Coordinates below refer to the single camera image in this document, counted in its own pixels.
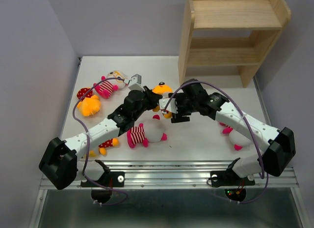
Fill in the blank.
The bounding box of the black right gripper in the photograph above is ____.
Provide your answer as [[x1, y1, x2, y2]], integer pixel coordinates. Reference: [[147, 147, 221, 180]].
[[168, 93, 198, 123]]

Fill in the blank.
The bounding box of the orange bear polka dot toy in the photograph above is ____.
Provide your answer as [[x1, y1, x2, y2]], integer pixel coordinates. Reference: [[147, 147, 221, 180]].
[[152, 82, 172, 119]]

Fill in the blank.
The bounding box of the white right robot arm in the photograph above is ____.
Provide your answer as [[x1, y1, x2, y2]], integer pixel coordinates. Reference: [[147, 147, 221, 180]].
[[165, 79, 296, 184]]

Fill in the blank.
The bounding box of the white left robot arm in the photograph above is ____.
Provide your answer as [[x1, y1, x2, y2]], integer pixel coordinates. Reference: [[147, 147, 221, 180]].
[[39, 86, 162, 190]]

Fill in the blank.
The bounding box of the wooden shelf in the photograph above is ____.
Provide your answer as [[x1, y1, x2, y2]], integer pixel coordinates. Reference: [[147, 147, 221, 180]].
[[178, 0, 291, 87]]

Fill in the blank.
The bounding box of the white doll centre face down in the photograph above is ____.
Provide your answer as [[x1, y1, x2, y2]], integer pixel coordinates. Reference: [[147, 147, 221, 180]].
[[127, 114, 167, 148]]

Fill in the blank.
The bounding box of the white doll face down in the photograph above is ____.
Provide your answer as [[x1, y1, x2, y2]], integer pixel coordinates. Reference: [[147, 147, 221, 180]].
[[219, 122, 252, 151], [127, 114, 167, 148]]

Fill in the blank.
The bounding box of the white glasses doll striped shirt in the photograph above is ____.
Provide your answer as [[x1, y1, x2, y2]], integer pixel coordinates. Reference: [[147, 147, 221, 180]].
[[94, 70, 128, 99]]

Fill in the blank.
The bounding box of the white doll right face down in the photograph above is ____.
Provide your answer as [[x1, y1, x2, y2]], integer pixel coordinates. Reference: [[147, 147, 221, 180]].
[[219, 122, 252, 151]]

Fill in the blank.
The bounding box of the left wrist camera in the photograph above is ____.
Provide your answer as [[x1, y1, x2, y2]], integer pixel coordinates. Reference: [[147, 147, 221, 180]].
[[128, 74, 144, 91]]

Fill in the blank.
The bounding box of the aluminium mounting rail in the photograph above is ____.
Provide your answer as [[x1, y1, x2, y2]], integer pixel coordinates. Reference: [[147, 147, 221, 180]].
[[66, 153, 299, 190]]

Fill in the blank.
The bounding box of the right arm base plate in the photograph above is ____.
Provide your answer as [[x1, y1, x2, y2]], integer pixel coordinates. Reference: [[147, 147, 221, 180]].
[[207, 171, 255, 188]]

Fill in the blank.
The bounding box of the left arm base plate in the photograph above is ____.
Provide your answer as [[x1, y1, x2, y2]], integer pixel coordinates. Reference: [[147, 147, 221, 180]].
[[80, 171, 125, 188]]

